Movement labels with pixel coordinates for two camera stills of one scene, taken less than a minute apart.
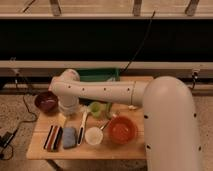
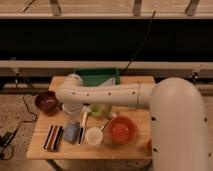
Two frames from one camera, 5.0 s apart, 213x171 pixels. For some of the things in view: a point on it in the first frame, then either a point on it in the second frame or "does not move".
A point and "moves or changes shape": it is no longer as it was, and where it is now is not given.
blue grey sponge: x=69 y=138 moves or changes shape
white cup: x=93 y=136 does not move
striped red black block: x=53 y=141 does not move
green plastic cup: x=95 y=108 does not move
